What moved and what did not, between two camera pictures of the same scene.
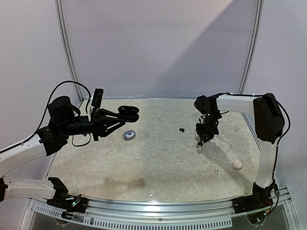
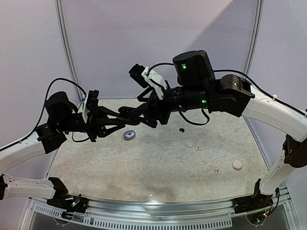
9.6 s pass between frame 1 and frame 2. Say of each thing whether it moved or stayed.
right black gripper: moved
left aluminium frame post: stayed
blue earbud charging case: stayed
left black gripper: stayed
